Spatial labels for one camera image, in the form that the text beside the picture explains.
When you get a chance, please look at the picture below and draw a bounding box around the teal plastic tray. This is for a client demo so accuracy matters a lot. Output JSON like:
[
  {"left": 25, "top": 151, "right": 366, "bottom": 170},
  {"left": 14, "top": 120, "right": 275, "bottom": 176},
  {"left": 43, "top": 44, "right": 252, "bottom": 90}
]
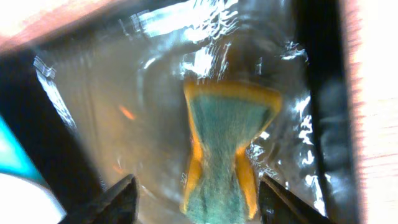
[{"left": 1, "top": 117, "right": 48, "bottom": 187}]

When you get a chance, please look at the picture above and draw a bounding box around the white plate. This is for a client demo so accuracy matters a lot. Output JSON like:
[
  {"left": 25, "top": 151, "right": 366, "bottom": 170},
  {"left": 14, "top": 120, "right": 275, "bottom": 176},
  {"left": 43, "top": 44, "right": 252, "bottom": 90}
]
[{"left": 1, "top": 174, "right": 67, "bottom": 224}]

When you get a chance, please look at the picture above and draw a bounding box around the green yellow sponge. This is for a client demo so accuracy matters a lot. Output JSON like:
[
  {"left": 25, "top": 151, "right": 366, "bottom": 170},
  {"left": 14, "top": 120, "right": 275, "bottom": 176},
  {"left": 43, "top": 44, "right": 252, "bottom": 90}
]
[{"left": 181, "top": 81, "right": 283, "bottom": 223}]

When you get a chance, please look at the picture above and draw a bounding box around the black water tray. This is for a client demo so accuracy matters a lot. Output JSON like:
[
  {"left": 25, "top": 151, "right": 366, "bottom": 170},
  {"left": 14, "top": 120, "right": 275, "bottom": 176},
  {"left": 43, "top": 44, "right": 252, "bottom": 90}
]
[{"left": 1, "top": 1, "right": 359, "bottom": 223}]

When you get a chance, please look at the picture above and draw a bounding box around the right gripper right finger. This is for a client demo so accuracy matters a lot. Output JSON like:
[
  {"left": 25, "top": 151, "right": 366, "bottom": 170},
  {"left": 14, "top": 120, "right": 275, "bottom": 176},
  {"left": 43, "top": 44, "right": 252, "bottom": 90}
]
[{"left": 259, "top": 175, "right": 333, "bottom": 224}]

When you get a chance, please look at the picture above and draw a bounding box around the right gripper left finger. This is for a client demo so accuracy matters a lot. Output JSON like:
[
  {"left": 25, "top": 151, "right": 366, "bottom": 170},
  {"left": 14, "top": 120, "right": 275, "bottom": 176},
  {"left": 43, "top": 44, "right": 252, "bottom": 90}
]
[{"left": 59, "top": 174, "right": 139, "bottom": 224}]

